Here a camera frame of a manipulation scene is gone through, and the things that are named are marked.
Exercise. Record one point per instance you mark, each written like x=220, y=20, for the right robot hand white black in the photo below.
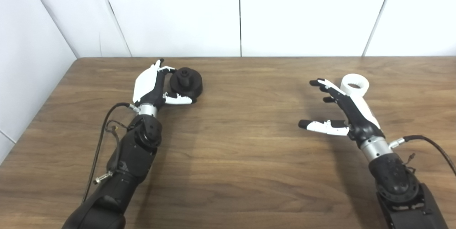
x=361, y=125

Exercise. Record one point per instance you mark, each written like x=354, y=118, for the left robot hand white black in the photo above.
x=146, y=86

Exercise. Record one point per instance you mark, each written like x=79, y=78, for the round black plastic part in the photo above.
x=190, y=86

